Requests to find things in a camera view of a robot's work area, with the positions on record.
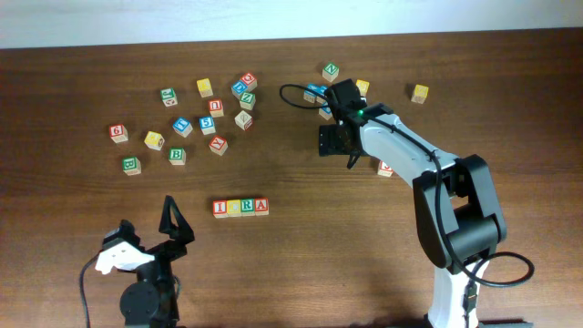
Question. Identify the red U block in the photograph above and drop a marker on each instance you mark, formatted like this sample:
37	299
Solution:
216	108

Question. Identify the blue P block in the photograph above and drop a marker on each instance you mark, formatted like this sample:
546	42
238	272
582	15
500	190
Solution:
325	112

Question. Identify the red A block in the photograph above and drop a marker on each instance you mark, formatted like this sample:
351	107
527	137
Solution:
261	206

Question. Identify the red Y block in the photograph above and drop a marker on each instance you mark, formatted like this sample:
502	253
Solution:
218	145

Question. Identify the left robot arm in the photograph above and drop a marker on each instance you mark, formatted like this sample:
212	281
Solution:
151	301

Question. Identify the green Z block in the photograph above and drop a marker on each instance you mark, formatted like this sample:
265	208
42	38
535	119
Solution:
247	100

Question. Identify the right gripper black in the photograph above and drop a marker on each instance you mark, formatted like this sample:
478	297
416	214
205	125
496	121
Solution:
329	142

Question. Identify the blue T block left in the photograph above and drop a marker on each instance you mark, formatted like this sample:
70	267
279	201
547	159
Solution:
182	127

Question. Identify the red 6 block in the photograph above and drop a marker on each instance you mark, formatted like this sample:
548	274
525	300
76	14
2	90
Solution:
118	133

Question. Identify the green b block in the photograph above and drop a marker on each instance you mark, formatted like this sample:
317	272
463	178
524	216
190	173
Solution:
131	166
177	156

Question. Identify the red I block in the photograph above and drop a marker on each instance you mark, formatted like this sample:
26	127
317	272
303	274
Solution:
219	209

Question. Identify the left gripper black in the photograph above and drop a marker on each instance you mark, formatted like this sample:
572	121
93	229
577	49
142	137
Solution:
179	235

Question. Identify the blue X block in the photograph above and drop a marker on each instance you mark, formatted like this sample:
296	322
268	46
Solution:
311	93

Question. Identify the green B block left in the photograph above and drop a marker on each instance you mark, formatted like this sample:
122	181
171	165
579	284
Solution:
131	166

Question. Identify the yellow block top left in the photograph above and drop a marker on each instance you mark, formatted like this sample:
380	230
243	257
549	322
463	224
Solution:
204	87

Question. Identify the red 3 block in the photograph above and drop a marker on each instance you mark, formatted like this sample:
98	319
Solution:
384	170

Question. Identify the green R block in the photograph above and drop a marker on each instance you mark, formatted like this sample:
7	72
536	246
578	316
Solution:
247	207

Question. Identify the green J block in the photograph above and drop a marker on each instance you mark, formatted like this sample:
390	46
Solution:
169	97

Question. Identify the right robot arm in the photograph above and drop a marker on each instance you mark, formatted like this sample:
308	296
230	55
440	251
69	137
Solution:
458	217

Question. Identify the blue 5 block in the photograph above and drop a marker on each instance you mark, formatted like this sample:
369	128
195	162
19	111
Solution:
207	125

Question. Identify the blue D block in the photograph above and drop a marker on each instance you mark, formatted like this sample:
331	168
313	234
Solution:
238	88

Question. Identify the yellow C block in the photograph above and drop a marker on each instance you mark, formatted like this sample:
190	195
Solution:
234	208

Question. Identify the plain face red-edged block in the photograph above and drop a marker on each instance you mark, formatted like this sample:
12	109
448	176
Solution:
243	120

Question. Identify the red Q block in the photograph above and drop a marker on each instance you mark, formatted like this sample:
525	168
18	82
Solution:
250	81

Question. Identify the blue H block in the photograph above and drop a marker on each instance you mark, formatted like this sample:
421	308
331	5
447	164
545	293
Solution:
321	91

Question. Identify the yellow block far right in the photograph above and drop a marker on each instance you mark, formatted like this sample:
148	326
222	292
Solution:
419	94

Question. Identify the green N block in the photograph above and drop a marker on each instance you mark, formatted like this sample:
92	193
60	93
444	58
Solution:
330	72

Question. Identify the yellow block top right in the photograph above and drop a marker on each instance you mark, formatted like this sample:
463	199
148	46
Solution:
363	87

